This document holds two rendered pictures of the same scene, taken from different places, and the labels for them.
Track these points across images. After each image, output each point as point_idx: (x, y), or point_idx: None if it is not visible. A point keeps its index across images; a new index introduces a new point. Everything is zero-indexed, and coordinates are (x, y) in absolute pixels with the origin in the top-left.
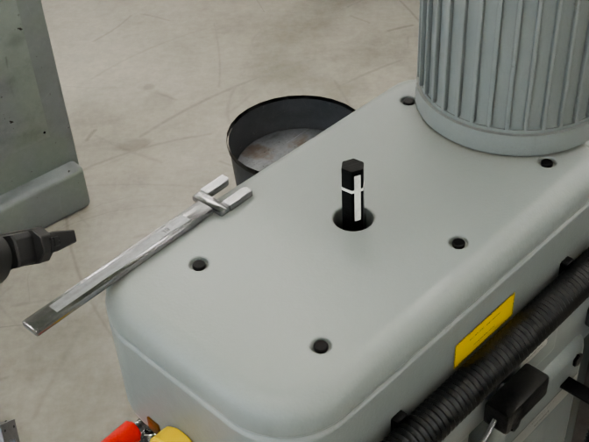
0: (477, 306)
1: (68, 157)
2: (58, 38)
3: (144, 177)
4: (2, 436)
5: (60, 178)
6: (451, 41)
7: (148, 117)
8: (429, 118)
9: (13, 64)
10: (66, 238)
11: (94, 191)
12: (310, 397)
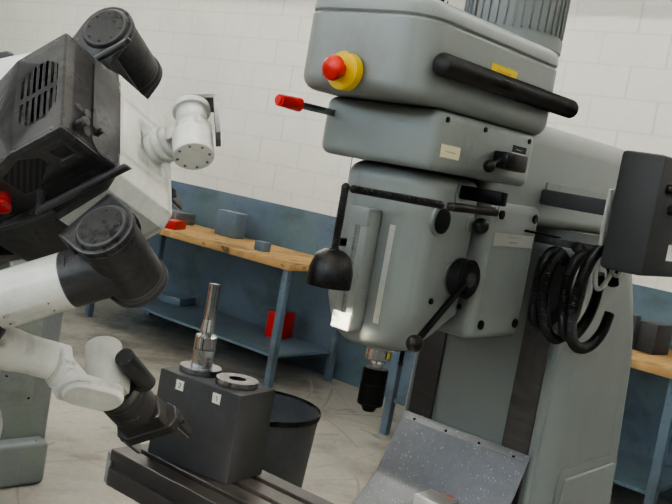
0: (503, 50)
1: (38, 431)
2: None
3: (94, 476)
4: (217, 98)
5: (27, 444)
6: None
7: (103, 443)
8: None
9: (28, 326)
10: (178, 200)
11: (46, 476)
12: (437, 0)
